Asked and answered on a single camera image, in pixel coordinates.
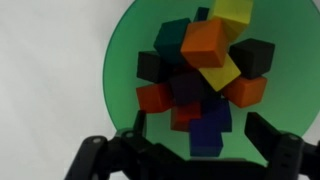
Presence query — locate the black block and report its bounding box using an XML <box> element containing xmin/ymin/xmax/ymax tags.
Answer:
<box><xmin>136</xmin><ymin>51</ymin><xmax>173</xmax><ymax>83</ymax></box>
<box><xmin>229</xmin><ymin>38</ymin><xmax>275</xmax><ymax>79</ymax></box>

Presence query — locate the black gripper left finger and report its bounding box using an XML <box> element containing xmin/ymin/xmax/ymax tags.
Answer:
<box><xmin>64</xmin><ymin>109</ymin><xmax>188</xmax><ymax>180</ymax></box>

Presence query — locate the dark teal block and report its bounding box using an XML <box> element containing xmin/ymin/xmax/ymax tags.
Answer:
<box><xmin>154</xmin><ymin>18</ymin><xmax>190</xmax><ymax>65</ymax></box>

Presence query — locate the red block left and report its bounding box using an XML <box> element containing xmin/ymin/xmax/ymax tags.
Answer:
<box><xmin>136</xmin><ymin>83</ymin><xmax>173</xmax><ymax>113</ymax></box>

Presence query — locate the orange block right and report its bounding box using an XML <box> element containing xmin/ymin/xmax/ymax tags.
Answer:
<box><xmin>222</xmin><ymin>77</ymin><xmax>267</xmax><ymax>108</ymax></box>

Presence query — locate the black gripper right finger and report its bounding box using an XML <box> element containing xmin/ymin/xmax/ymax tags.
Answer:
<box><xmin>244</xmin><ymin>112</ymin><xmax>320</xmax><ymax>180</ymax></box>

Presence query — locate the blue wooden block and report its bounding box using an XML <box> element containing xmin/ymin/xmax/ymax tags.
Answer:
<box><xmin>189</xmin><ymin>120</ymin><xmax>223</xmax><ymax>157</ymax></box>

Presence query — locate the orange block top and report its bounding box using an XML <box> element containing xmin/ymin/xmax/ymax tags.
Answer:
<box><xmin>180</xmin><ymin>18</ymin><xmax>229</xmax><ymax>68</ymax></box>

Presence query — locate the yellow block middle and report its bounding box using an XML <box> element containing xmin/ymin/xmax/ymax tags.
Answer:
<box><xmin>199</xmin><ymin>55</ymin><xmax>241</xmax><ymax>91</ymax></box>

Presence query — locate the orange block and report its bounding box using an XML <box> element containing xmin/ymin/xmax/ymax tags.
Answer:
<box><xmin>180</xmin><ymin>18</ymin><xmax>229</xmax><ymax>68</ymax></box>
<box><xmin>222</xmin><ymin>77</ymin><xmax>267</xmax><ymax>108</ymax></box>

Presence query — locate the green plastic bowl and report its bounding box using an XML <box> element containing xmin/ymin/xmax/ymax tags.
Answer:
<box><xmin>103</xmin><ymin>0</ymin><xmax>320</xmax><ymax>165</ymax></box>

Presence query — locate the black block left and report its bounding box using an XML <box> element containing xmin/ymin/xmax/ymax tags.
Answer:
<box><xmin>136</xmin><ymin>51</ymin><xmax>173</xmax><ymax>83</ymax></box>

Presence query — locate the red block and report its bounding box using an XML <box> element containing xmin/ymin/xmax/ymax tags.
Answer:
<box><xmin>171</xmin><ymin>102</ymin><xmax>201</xmax><ymax>132</ymax></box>
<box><xmin>136</xmin><ymin>83</ymin><xmax>173</xmax><ymax>113</ymax></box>

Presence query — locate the dark purple block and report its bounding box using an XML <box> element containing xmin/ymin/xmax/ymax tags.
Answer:
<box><xmin>169</xmin><ymin>71</ymin><xmax>215</xmax><ymax>105</ymax></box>

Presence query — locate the black block right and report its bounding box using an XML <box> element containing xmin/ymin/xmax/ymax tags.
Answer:
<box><xmin>229</xmin><ymin>38</ymin><xmax>275</xmax><ymax>79</ymax></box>

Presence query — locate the red block bottom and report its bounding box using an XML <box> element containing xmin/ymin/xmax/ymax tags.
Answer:
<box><xmin>171</xmin><ymin>102</ymin><xmax>201</xmax><ymax>132</ymax></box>

